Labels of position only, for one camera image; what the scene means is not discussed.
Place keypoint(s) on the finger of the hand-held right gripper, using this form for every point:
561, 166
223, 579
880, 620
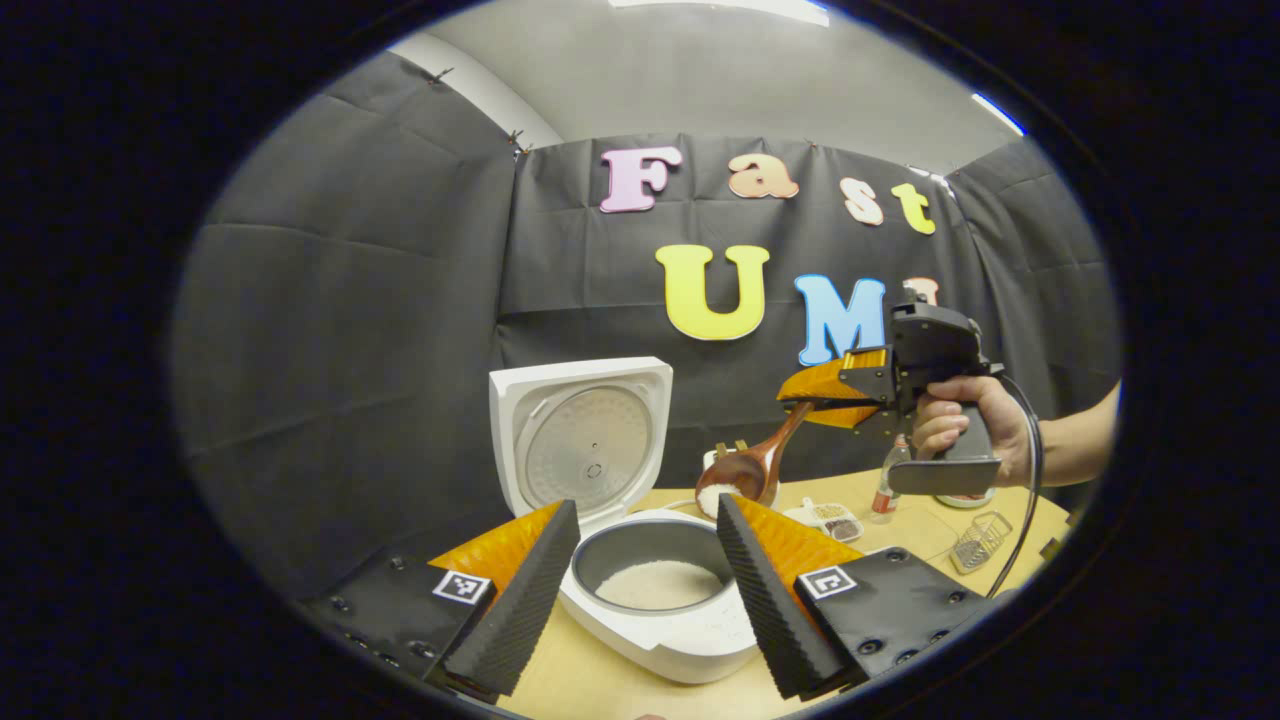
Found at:
820, 380
845, 415

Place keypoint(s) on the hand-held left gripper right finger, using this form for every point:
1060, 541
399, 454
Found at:
765, 600

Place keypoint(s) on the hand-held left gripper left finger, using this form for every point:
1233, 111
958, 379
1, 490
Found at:
520, 610

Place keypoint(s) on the brown wooden spoon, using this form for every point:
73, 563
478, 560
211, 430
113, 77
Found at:
750, 470

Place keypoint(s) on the white rice cooker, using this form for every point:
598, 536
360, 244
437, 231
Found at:
580, 460

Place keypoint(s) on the clear plastic bottle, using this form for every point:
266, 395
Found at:
888, 490

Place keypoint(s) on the white toaster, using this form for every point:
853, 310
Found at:
775, 480

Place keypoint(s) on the white divided bean dish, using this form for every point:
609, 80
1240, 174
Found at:
830, 520

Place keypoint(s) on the brown toast slice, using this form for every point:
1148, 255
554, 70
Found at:
730, 447

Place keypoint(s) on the pale green plate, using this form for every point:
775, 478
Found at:
965, 500

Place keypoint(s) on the black backdrop cloth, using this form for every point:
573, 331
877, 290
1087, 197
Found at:
350, 350

